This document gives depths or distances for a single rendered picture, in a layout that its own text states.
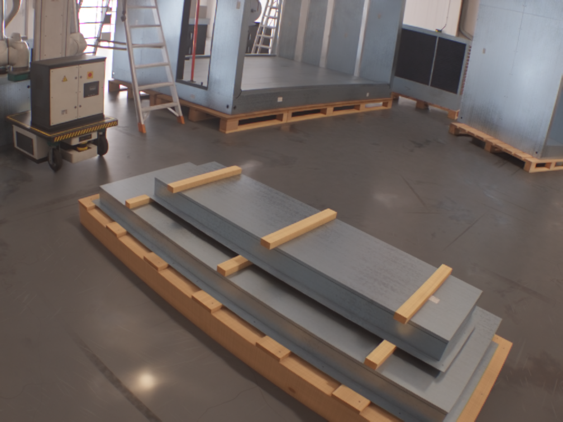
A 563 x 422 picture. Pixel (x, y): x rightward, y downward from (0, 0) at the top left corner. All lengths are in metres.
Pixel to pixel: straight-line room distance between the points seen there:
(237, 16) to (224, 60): 0.49
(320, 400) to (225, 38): 3.67
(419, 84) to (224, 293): 6.73
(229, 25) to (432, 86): 4.55
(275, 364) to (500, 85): 5.59
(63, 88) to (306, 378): 2.68
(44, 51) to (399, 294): 3.19
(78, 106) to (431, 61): 6.15
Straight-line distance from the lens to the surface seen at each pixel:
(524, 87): 6.39
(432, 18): 12.38
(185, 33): 5.13
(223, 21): 4.56
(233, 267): 1.81
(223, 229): 1.99
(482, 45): 6.84
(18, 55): 3.80
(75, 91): 3.50
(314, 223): 1.95
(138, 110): 4.44
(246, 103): 4.62
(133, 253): 2.17
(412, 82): 8.15
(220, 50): 4.57
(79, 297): 2.11
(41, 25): 3.76
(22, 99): 4.32
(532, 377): 2.24
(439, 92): 8.02
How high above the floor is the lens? 1.28
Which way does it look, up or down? 26 degrees down
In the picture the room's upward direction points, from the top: 8 degrees clockwise
